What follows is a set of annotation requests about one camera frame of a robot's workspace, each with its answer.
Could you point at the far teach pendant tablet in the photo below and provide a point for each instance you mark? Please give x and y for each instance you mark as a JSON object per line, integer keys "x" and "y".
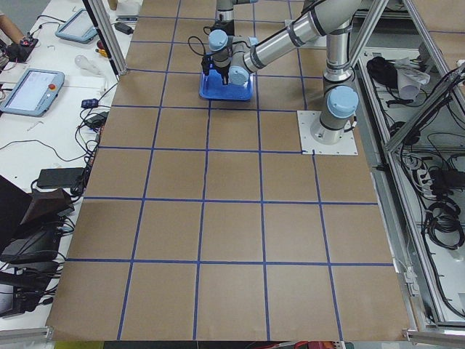
{"x": 78, "y": 28}

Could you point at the viewer-right gripper finger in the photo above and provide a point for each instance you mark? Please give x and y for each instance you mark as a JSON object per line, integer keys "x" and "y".
{"x": 225, "y": 80}

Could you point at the blue plastic tray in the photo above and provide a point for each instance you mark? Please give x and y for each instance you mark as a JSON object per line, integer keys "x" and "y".
{"x": 212, "y": 88}

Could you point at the blue small device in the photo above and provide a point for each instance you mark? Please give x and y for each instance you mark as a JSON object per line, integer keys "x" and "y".
{"x": 89, "y": 103}

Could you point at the white power strip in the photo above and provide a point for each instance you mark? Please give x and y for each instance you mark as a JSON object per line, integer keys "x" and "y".
{"x": 424, "y": 182}

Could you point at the teach pendant tablet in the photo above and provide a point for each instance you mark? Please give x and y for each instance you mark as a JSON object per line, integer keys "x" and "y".
{"x": 34, "y": 93}
{"x": 78, "y": 28}

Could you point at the robot arm on viewer right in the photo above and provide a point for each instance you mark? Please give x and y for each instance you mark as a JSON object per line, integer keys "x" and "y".
{"x": 328, "y": 19}

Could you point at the black bag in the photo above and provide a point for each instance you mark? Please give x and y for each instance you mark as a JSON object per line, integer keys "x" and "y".
{"x": 383, "y": 72}

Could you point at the black gripper body viewer left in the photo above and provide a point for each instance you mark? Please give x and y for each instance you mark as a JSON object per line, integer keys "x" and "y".
{"x": 219, "y": 26}

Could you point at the robot arm on viewer left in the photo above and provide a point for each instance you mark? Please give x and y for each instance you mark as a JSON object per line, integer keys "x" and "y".
{"x": 225, "y": 20}

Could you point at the black power brick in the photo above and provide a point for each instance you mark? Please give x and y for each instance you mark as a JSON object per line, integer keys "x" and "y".
{"x": 59, "y": 177}

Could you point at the black monitor device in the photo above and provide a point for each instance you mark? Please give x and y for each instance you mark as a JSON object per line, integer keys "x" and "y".
{"x": 41, "y": 246}

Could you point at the white base plate viewer right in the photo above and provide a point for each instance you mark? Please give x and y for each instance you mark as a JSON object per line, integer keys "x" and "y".
{"x": 315, "y": 139}

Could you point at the aluminium diagonal frame beam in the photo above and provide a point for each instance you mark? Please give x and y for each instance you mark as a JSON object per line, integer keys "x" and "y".
{"x": 366, "y": 29}

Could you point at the dark brown box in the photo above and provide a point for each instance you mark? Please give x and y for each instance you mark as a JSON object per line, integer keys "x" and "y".
{"x": 45, "y": 204}

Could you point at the person forearm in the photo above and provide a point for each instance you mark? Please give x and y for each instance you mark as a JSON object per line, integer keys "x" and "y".
{"x": 10, "y": 29}

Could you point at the near teach pendant tablet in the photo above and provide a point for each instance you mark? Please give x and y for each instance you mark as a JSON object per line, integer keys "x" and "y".
{"x": 34, "y": 93}

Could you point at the crumpled white paper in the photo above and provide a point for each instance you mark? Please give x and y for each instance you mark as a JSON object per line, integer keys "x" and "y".
{"x": 410, "y": 80}

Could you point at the black glove hand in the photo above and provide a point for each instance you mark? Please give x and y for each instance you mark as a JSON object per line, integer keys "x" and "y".
{"x": 17, "y": 53}

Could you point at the aluminium frame post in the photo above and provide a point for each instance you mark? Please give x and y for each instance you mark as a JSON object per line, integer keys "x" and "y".
{"x": 101, "y": 22}

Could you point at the black gripper body viewer right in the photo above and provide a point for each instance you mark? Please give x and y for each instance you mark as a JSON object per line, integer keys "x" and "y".
{"x": 222, "y": 70}

